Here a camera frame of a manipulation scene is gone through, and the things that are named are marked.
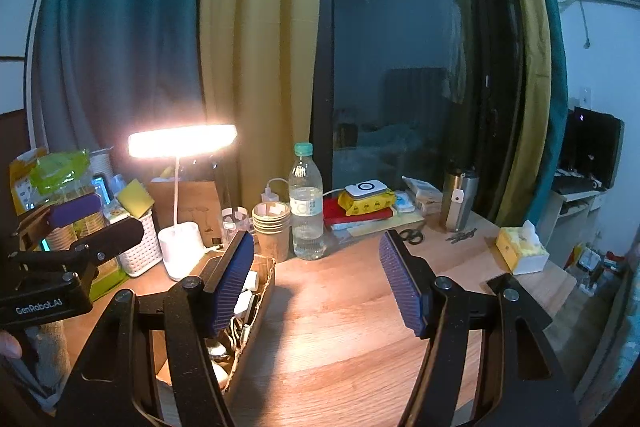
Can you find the white earbuds case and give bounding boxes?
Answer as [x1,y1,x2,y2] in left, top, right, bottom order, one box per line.
[207,343,232,390]

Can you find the white charger adapter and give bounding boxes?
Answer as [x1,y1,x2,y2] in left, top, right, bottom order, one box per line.
[233,271,259,321]

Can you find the white plastic basket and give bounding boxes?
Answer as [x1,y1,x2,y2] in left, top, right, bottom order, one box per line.
[118,210,163,277]

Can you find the green snack bag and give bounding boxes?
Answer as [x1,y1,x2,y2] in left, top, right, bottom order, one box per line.
[8,146,129,303]

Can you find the yellow sponge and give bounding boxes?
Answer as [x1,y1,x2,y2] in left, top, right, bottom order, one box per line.
[116,179,154,219]

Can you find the brown cardboard box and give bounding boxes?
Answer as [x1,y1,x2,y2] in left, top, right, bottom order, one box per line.
[150,246,278,396]

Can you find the yellow tissue box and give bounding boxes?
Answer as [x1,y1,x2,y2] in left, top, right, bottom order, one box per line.
[496,220,549,275]

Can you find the white desk lamp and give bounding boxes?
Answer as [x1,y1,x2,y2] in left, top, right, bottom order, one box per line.
[128,124,236,281]

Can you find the keys on table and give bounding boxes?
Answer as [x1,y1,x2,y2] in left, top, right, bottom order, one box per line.
[447,228,477,244]

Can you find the brown lamp carton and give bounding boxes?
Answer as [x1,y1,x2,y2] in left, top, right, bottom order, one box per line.
[146,181,221,247]

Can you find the black scissors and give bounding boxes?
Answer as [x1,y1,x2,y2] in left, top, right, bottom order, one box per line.
[399,229,424,245]

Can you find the clear glass cup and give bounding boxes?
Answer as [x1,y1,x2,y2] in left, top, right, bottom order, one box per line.
[220,207,252,246]

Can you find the steel thermos flask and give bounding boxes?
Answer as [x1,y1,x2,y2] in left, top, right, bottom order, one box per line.
[439,168,478,232]

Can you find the stack of paper cups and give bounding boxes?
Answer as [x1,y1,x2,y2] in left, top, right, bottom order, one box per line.
[252,202,291,263]

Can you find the teal curtain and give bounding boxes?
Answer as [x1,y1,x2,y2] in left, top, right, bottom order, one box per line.
[34,0,205,150]

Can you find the black monitor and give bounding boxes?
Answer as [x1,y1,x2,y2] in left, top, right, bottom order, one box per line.
[559,107,625,188]

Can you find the red book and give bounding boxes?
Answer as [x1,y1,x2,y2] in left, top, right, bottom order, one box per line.
[322,197,394,227]

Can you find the clear plastic water bottle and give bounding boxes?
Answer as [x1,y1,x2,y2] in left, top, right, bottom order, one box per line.
[288,142,326,260]

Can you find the yellow curtain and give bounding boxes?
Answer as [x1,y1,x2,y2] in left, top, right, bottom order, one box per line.
[198,0,320,208]

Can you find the white wireless charger pad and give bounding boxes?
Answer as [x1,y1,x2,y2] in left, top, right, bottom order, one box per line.
[345,179,387,199]

